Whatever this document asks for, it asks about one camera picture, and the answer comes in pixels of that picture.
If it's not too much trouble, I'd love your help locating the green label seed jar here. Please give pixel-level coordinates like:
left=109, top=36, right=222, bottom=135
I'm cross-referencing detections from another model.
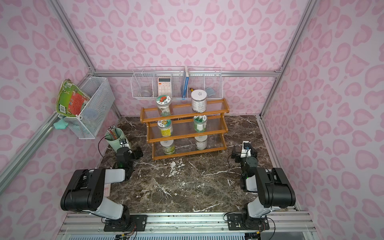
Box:
left=194, top=115, right=208, bottom=133

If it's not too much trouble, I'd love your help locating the sunflower lid yellow jar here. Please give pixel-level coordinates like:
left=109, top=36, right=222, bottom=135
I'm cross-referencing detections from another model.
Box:
left=158, top=120, right=173, bottom=137

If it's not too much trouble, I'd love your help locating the tomato lid seed jar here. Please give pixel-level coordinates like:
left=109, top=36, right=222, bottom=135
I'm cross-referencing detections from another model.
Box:
left=156, top=95, right=172, bottom=117

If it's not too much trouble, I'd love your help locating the white lid grey jar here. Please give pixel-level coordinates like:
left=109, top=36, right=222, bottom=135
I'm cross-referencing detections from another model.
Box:
left=191, top=90, right=208, bottom=113

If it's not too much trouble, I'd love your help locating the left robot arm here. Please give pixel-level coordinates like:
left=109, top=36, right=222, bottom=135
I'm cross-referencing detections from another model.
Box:
left=60, top=147, right=147, bottom=232

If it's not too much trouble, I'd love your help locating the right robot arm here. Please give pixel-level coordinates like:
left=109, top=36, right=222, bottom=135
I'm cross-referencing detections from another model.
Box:
left=224, top=141, right=296, bottom=233

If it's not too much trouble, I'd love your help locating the bottom left seed jar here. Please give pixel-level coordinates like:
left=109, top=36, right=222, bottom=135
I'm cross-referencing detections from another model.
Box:
left=160, top=140, right=176, bottom=155

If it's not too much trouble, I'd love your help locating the wooden three-tier shelf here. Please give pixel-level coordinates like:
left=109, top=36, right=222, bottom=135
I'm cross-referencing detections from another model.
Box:
left=140, top=99, right=230, bottom=161

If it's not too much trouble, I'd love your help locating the mint green pencil cup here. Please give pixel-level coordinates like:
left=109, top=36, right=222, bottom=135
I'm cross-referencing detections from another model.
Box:
left=105, top=128, right=132, bottom=152

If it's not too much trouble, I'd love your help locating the coloured pencils bundle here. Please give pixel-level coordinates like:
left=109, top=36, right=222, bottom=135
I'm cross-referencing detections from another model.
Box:
left=108, top=126, right=119, bottom=140

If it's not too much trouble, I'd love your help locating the pink calculator on table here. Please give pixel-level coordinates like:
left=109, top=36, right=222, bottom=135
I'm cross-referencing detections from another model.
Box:
left=104, top=184, right=111, bottom=198

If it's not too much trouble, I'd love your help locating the white mesh side basket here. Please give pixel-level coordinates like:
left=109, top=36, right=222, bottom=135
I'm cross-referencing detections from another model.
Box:
left=59, top=77, right=115, bottom=140

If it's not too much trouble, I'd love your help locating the clear cup in basket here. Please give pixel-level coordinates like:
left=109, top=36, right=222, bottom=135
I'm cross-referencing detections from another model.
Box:
left=140, top=87, right=153, bottom=98

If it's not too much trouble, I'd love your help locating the grey blue cup in basket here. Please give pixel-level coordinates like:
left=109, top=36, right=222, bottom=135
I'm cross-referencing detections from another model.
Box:
left=205, top=87, right=216, bottom=98

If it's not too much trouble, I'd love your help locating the mint star hook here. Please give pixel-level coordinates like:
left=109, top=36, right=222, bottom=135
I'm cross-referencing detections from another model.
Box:
left=54, top=118, right=69, bottom=130

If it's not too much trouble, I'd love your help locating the green snack bag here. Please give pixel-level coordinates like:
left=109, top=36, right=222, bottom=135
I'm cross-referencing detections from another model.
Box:
left=56, top=79, right=91, bottom=117

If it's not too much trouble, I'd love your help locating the pink calculator in basket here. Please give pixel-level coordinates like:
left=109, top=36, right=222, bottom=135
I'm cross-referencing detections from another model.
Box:
left=158, top=77, right=172, bottom=97

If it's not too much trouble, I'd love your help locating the blue book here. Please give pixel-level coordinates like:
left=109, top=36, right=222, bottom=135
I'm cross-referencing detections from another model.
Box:
left=181, top=66, right=190, bottom=99

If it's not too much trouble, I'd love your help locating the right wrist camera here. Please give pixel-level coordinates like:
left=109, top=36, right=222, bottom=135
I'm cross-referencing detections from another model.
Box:
left=241, top=141, right=252, bottom=158

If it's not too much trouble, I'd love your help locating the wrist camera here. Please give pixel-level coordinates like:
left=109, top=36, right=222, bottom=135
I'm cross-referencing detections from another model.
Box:
left=241, top=141, right=252, bottom=158
left=120, top=139, right=132, bottom=149

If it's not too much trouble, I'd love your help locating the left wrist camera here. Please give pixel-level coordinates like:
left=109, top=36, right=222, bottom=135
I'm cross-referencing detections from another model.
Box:
left=120, top=139, right=132, bottom=149

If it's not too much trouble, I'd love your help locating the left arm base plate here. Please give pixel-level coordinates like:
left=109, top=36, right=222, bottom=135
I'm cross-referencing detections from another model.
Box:
left=104, top=215, right=148, bottom=233

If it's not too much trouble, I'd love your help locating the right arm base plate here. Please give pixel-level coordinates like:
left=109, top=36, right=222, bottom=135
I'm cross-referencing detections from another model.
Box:
left=223, top=213, right=270, bottom=231

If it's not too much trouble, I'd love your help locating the white wire wall basket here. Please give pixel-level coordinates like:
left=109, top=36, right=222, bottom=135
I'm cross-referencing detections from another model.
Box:
left=131, top=66, right=224, bottom=100

